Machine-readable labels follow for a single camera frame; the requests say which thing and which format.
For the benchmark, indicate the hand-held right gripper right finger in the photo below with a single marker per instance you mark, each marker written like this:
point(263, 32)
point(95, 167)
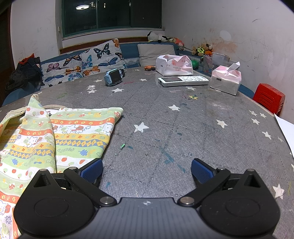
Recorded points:
point(202, 171)

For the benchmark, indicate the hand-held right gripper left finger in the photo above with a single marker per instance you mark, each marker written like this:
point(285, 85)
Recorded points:
point(91, 170)

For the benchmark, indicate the striped cartoon print garment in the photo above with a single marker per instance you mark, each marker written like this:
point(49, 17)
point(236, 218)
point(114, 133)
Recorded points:
point(69, 137)

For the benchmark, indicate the pile of dark clothes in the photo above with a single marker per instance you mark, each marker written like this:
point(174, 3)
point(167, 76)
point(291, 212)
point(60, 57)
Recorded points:
point(23, 73)

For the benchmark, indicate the grey star print table cover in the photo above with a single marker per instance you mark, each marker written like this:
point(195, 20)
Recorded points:
point(183, 119)

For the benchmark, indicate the white handheld device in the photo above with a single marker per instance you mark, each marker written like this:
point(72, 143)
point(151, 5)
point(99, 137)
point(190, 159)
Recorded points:
point(183, 81)

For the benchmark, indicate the white paper sheet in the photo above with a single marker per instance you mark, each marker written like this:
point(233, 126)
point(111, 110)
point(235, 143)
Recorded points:
point(287, 131)

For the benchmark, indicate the blue smart watch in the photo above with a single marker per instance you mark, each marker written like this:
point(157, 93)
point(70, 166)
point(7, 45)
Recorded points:
point(113, 78)

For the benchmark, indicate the pink tissue pack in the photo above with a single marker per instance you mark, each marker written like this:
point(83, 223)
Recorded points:
point(226, 79)

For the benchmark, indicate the red plastic stool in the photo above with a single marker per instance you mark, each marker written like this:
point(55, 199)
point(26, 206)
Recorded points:
point(268, 96)

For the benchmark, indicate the butterfly print pillow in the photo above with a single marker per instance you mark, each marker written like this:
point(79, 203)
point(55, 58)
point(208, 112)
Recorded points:
point(62, 69)
point(103, 57)

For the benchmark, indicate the white tissue pack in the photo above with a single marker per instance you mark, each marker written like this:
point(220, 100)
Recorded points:
point(172, 66)

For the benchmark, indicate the clear plastic box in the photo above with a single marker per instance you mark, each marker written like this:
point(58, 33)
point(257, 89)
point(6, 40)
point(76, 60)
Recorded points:
point(219, 59)

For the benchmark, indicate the small orange toy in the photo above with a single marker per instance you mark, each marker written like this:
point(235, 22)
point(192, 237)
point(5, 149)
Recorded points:
point(149, 68)

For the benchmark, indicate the brown plush toy green vest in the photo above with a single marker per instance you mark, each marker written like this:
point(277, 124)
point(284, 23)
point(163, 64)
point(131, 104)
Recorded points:
point(199, 50)

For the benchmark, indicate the orange plush toy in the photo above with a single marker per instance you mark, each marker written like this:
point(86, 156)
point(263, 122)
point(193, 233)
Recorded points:
point(208, 49)

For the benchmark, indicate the grey pillow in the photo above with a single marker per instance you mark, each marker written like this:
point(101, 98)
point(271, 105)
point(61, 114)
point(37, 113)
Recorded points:
point(156, 54)

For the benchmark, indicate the red plush toy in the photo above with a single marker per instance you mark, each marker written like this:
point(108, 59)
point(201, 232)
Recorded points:
point(178, 41)

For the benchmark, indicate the black and white plush toy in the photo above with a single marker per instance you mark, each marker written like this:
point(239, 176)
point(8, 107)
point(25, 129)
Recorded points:
point(156, 36)

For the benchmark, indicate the dark window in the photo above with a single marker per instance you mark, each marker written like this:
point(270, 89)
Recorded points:
point(110, 16)

